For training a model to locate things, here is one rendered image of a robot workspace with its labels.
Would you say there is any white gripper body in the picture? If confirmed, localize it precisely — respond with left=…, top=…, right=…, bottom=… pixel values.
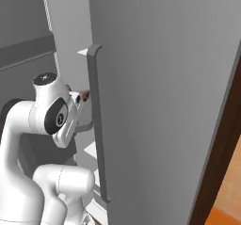
left=52, top=100, right=86, bottom=149

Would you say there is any white meat container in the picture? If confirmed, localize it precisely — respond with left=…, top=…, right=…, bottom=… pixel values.
left=74, top=90, right=95, bottom=134

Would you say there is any brown steak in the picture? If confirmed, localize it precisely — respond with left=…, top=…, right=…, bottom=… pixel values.
left=79, top=90, right=91, bottom=102

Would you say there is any white fridge shelf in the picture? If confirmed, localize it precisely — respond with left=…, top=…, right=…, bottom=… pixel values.
left=76, top=47, right=90, bottom=57
left=82, top=140, right=99, bottom=159
left=85, top=200, right=109, bottom=225

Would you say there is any grey door with dark shelves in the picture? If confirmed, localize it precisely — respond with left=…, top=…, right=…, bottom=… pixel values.
left=0, top=0, right=78, bottom=180

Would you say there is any grey fridge door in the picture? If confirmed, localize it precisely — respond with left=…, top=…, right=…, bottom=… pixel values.
left=87, top=0, right=241, bottom=225

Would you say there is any grey fridge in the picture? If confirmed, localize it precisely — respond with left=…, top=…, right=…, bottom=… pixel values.
left=40, top=0, right=109, bottom=225

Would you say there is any dark brown cabinet panel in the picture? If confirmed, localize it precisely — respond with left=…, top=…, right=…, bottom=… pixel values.
left=187, top=43, right=241, bottom=225

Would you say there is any grey fridge door handle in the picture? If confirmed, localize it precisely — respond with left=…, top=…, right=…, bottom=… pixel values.
left=86, top=43, right=113, bottom=204

